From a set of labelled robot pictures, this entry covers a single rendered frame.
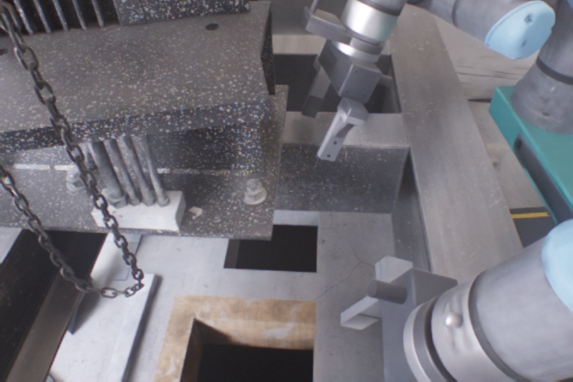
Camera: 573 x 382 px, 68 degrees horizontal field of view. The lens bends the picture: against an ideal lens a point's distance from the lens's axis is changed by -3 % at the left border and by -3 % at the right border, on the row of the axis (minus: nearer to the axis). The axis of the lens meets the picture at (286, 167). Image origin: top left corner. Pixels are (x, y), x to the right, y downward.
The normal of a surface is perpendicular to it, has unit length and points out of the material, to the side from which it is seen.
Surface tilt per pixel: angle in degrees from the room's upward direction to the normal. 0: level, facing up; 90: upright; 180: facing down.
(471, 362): 77
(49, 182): 0
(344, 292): 0
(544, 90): 72
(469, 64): 90
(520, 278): 66
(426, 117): 0
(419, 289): 24
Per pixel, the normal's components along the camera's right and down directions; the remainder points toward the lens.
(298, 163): -0.07, 0.69
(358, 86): 0.17, 0.58
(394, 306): -0.93, -0.29
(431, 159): -0.03, -0.72
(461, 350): -0.86, 0.12
